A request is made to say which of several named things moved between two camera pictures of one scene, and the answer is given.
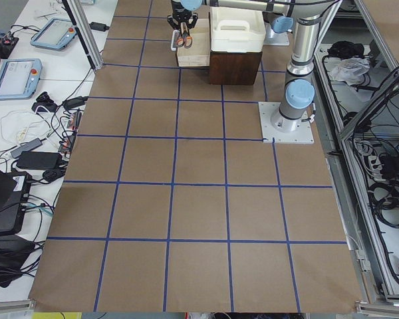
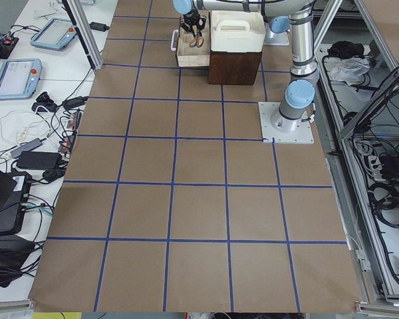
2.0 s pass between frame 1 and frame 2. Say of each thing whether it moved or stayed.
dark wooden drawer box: stayed
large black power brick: stayed
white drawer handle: stayed
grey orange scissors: moved
